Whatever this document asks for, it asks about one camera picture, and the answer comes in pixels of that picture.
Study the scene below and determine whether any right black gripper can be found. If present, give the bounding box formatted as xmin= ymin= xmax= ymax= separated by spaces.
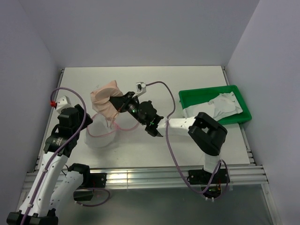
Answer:
xmin=109 ymin=91 xmax=147 ymax=125

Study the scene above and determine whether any beige bra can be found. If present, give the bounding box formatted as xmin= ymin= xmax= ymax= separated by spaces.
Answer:
xmin=90 ymin=80 xmax=124 ymax=127

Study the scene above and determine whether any mesh laundry bag pink trim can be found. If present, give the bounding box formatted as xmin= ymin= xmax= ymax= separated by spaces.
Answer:
xmin=84 ymin=113 xmax=139 ymax=149

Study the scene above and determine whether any white cloth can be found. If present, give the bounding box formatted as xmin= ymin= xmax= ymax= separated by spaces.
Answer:
xmin=183 ymin=92 xmax=243 ymax=121

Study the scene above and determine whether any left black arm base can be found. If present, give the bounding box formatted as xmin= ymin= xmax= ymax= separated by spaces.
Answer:
xmin=73 ymin=172 xmax=107 ymax=202

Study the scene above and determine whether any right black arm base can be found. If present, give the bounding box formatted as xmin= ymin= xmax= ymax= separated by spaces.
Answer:
xmin=187 ymin=167 xmax=230 ymax=201

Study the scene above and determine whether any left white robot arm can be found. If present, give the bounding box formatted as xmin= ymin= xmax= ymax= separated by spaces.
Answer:
xmin=7 ymin=104 xmax=93 ymax=225

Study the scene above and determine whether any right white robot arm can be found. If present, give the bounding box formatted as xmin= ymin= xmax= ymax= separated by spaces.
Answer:
xmin=109 ymin=92 xmax=228 ymax=184

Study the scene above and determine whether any green plastic tray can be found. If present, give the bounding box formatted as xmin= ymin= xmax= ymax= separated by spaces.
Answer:
xmin=179 ymin=85 xmax=252 ymax=125

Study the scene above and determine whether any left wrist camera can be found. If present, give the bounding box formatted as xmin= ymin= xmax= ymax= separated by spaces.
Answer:
xmin=50 ymin=96 xmax=72 ymax=114

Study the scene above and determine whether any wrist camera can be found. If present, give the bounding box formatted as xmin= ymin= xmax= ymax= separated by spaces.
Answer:
xmin=134 ymin=82 xmax=146 ymax=98
xmin=50 ymin=96 xmax=72 ymax=114

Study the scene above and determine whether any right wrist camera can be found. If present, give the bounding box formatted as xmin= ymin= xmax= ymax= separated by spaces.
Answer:
xmin=134 ymin=82 xmax=146 ymax=98

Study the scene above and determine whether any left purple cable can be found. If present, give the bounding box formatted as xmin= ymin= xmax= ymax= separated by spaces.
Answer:
xmin=21 ymin=87 xmax=111 ymax=225

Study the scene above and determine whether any purple cable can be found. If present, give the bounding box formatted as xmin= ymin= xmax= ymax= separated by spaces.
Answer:
xmin=21 ymin=87 xmax=111 ymax=225
xmin=145 ymin=81 xmax=230 ymax=202

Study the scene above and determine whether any aluminium frame rail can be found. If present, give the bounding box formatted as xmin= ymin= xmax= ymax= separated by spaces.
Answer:
xmin=23 ymin=165 xmax=269 ymax=190

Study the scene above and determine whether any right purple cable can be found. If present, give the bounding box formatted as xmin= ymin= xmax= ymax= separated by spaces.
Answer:
xmin=145 ymin=81 xmax=230 ymax=202

